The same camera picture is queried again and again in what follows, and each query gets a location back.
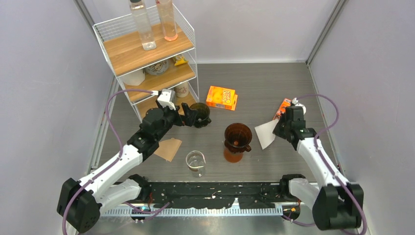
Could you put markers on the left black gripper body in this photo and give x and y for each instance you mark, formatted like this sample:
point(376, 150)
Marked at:
point(171, 117)

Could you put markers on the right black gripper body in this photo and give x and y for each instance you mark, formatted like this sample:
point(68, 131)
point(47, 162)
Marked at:
point(282, 127)

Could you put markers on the white paper coffee filter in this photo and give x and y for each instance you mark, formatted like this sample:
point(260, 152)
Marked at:
point(265, 133)

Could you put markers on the amber brown glass dripper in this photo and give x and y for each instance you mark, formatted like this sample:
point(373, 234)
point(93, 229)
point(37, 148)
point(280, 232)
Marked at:
point(238, 137)

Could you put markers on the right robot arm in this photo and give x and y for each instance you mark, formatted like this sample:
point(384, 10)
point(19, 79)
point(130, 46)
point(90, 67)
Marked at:
point(336, 203)

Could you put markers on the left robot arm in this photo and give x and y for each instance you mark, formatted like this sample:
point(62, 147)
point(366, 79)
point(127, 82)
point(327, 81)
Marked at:
point(82, 202)

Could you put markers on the dark green glass dripper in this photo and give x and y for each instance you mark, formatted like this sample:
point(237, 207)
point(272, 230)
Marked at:
point(203, 113)

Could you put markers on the brown paper coffee filter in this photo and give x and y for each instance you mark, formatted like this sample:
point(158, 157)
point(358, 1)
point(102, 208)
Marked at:
point(168, 148)

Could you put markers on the orange photo printed package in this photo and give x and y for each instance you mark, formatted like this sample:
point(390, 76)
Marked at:
point(286, 103)

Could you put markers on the orange sponge box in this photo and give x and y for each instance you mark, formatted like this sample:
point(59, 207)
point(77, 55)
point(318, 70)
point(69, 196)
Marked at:
point(222, 98)

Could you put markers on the white cup on shelf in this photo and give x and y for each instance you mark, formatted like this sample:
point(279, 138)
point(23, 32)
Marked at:
point(134, 78)

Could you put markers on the clear glass carafe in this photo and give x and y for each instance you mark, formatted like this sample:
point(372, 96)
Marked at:
point(196, 162)

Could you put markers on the cartoon printed round tin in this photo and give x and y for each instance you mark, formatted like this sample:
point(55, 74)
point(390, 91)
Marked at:
point(158, 68)

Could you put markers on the yellow snack bag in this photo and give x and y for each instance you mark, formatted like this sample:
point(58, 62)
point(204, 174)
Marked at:
point(179, 60)

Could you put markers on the amber glass carafe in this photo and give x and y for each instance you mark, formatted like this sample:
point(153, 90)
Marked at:
point(232, 157)

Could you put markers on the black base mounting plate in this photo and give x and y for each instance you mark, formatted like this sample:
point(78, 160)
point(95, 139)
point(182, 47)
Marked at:
point(214, 195)

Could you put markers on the pink tinted tall bottle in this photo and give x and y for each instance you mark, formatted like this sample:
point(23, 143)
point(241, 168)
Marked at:
point(167, 19)

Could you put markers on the clear tall bottle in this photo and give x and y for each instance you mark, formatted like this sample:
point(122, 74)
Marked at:
point(144, 28)

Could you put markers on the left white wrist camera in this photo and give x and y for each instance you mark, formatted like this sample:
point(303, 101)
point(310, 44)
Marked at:
point(166, 99)

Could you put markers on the white wire wooden shelf rack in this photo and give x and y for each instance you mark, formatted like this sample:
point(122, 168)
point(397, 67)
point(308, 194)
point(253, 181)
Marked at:
point(121, 46)

